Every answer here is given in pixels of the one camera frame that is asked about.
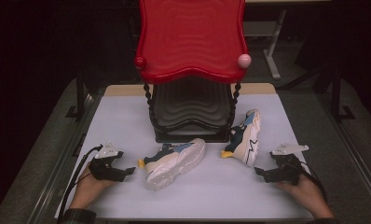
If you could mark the person's right hand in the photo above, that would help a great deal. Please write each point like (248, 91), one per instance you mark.
(308, 194)

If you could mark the aluminium frame rail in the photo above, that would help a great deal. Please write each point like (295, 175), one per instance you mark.
(54, 174)
(357, 174)

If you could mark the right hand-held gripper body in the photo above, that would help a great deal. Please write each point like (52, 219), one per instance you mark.
(287, 169)

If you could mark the person's left hand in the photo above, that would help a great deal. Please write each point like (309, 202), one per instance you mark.
(89, 189)

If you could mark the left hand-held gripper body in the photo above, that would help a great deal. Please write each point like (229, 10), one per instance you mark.
(104, 168)

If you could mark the black metal stand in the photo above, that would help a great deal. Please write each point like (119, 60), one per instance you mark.
(336, 96)
(80, 96)

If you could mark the white and blue sneaker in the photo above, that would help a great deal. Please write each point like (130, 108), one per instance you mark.
(245, 140)
(174, 163)

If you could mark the red and black shoe rack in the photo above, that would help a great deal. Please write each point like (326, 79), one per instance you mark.
(191, 40)

